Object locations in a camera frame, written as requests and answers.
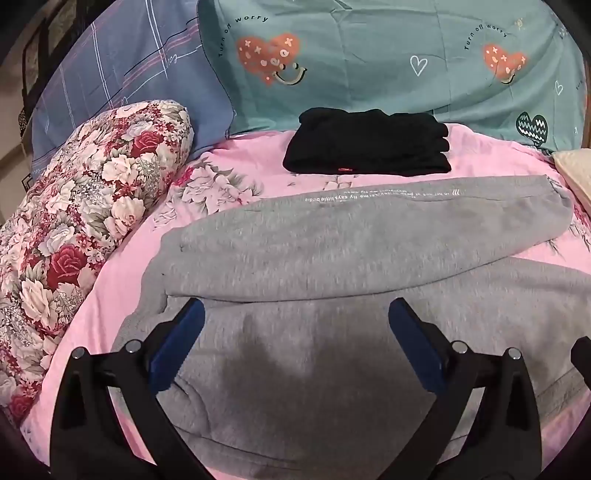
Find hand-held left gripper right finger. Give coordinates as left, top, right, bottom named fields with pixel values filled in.
left=378, top=298, right=544, bottom=480

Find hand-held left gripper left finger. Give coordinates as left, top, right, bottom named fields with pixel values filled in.
left=48, top=298, right=213, bottom=480

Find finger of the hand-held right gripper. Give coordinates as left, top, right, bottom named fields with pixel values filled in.
left=571, top=336, right=591, bottom=371

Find grey sweatshirt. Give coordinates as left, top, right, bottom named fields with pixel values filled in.
left=111, top=174, right=591, bottom=480

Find black folded pants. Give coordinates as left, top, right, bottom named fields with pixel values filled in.
left=283, top=107, right=451, bottom=176

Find pink floral bed sheet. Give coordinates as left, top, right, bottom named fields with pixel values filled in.
left=18, top=122, right=591, bottom=480

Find rolled floral quilt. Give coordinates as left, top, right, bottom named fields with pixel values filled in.
left=0, top=99, right=194, bottom=428

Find blue plaid pillow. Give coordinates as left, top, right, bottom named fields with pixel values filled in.
left=31, top=0, right=236, bottom=162

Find teal heart-print blanket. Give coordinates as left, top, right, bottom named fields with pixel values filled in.
left=196, top=0, right=588, bottom=153

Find dark window frame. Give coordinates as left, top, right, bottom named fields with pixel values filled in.
left=0, top=0, right=93, bottom=139

